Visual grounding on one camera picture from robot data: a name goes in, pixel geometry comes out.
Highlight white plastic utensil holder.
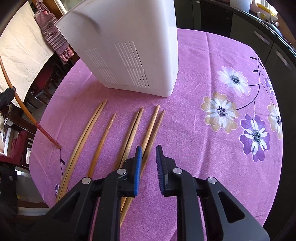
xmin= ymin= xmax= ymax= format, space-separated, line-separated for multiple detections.
xmin=56 ymin=0 xmax=179 ymax=97

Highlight ridged wooden chopstick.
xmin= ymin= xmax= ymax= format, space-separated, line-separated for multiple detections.
xmin=87 ymin=113 xmax=116 ymax=178

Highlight white hanging cloth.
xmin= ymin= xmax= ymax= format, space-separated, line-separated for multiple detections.
xmin=1 ymin=1 xmax=54 ymax=101

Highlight green lower kitchen cabinets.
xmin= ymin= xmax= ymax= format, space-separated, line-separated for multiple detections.
xmin=174 ymin=1 xmax=295 ymax=91

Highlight pink floral tablecloth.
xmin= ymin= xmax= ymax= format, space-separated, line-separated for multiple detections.
xmin=29 ymin=28 xmax=284 ymax=241

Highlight purple checked apron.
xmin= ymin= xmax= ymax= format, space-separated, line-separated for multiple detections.
xmin=34 ymin=1 xmax=74 ymax=64

